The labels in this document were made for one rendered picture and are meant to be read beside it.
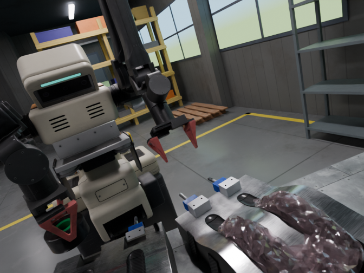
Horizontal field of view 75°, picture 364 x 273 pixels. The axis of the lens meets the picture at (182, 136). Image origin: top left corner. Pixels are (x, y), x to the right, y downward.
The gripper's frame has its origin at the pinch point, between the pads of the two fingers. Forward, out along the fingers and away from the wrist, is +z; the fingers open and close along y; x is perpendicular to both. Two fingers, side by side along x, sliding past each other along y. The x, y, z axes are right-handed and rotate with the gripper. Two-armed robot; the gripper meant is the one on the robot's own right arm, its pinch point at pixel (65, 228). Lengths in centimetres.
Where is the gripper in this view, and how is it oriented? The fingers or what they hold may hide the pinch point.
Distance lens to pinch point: 57.6
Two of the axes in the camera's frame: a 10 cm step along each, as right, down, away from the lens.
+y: 6.6, 0.6, -7.5
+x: 6.9, -4.3, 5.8
